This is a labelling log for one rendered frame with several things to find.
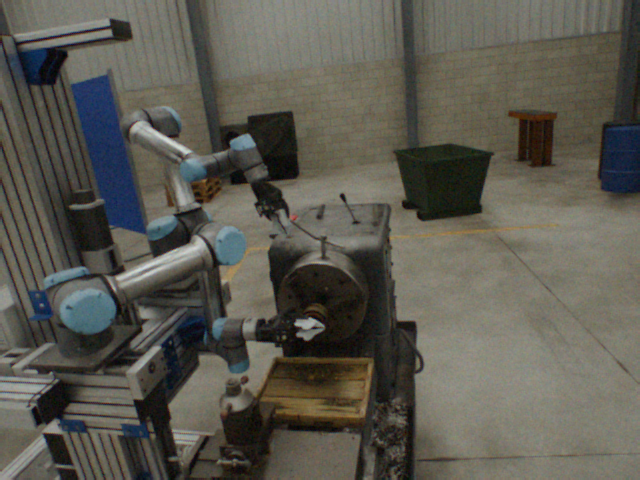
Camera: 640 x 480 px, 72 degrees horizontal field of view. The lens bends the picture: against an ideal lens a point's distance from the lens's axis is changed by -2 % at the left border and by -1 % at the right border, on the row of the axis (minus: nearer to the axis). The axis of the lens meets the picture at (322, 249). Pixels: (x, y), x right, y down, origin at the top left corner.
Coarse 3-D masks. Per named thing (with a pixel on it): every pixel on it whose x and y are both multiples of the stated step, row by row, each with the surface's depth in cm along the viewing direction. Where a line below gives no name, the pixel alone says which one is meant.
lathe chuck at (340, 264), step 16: (320, 256) 158; (336, 256) 159; (288, 272) 159; (304, 272) 154; (320, 272) 153; (336, 272) 152; (352, 272) 154; (288, 288) 158; (320, 288) 155; (336, 288) 154; (352, 288) 153; (288, 304) 160; (336, 320) 158; (352, 320) 157; (320, 336) 162; (336, 336) 161
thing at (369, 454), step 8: (368, 448) 112; (376, 448) 112; (368, 456) 110; (376, 456) 111; (360, 464) 107; (368, 464) 107; (376, 464) 110; (360, 472) 105; (368, 472) 105; (376, 472) 109
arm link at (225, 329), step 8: (216, 320) 147; (224, 320) 146; (232, 320) 145; (240, 320) 144; (216, 328) 145; (224, 328) 144; (232, 328) 143; (240, 328) 143; (216, 336) 145; (224, 336) 144; (232, 336) 144; (240, 336) 143; (224, 344) 146; (232, 344) 145; (240, 344) 146
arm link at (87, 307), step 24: (192, 240) 133; (216, 240) 131; (240, 240) 136; (144, 264) 123; (168, 264) 125; (192, 264) 129; (216, 264) 133; (72, 288) 113; (96, 288) 113; (120, 288) 117; (144, 288) 121; (72, 312) 108; (96, 312) 111; (120, 312) 117
